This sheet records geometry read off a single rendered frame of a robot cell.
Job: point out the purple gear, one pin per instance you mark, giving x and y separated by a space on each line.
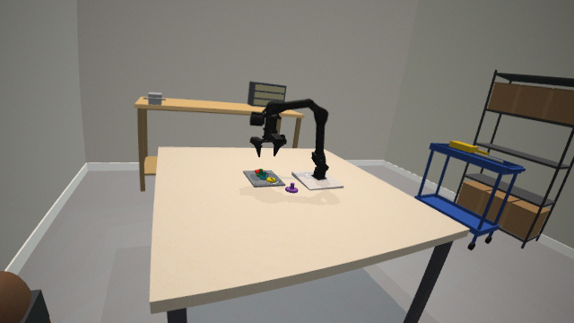
292 189

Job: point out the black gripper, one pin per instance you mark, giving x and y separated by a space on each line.
256 141

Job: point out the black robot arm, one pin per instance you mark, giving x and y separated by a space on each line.
268 117

